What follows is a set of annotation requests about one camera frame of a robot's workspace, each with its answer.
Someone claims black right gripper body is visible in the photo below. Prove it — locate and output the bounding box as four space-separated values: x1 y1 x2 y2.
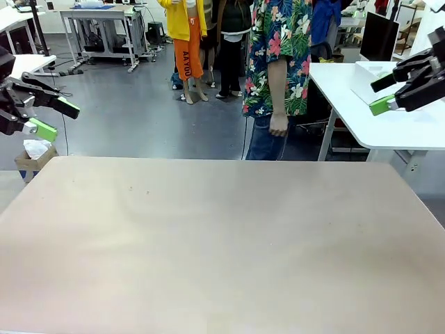
426 26 445 70

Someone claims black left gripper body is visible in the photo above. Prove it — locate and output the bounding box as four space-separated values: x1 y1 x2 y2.
0 45 20 109

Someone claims white plastic basket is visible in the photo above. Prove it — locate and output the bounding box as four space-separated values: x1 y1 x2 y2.
350 61 445 111

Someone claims person's right forearm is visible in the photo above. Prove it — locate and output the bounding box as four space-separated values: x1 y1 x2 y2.
266 57 291 118

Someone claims person's right hand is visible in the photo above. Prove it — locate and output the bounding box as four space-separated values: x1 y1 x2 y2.
269 113 290 138

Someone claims crumpled white paper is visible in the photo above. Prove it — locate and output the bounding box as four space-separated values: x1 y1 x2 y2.
22 138 53 160

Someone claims white rounded table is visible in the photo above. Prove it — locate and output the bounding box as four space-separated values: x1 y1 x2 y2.
6 54 58 77

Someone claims cardboard box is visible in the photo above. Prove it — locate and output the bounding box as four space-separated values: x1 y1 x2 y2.
14 144 60 184

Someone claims black computer monitor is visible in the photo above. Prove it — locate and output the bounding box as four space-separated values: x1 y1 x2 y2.
359 10 401 63

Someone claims black stand pole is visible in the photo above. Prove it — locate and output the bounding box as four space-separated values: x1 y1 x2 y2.
28 0 50 56

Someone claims white side table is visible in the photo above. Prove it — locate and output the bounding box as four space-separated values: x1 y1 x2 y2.
308 61 445 163

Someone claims black office chair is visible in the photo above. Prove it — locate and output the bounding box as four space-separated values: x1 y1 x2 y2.
310 40 334 63

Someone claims person in blue jacket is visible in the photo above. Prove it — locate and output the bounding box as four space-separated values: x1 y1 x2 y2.
311 0 343 46

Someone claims person in floral shirt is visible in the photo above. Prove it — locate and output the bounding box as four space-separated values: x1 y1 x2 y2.
242 0 313 161

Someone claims mannequin in yellow and orange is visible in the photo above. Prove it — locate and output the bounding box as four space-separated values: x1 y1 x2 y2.
156 0 209 104

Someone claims figure in black clothes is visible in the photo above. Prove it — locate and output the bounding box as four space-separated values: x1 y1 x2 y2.
207 0 253 99

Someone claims wooden shelf frame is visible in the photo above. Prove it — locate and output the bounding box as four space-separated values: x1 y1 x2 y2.
396 0 427 60

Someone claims white desk with metal frame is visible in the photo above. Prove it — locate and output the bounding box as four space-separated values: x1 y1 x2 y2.
58 2 149 73

